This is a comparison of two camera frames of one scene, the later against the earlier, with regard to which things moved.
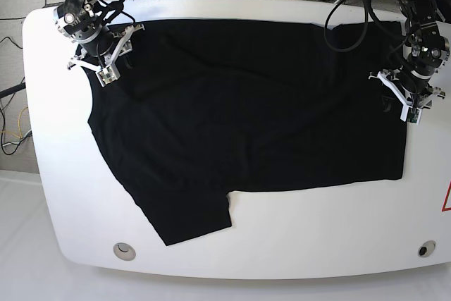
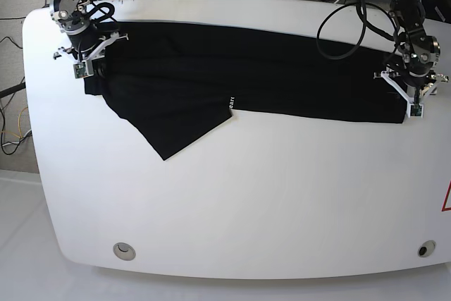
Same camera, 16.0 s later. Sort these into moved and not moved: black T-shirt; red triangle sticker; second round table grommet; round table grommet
Moved: black T-shirt
Not moved: round table grommet; second round table grommet; red triangle sticker
